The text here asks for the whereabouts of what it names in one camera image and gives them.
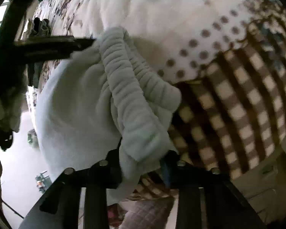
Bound white bedside cabinet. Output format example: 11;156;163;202
232;147;286;224

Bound light green fleece pants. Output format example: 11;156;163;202
35;27;181;205

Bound floral bed blanket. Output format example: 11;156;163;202
26;0;286;202

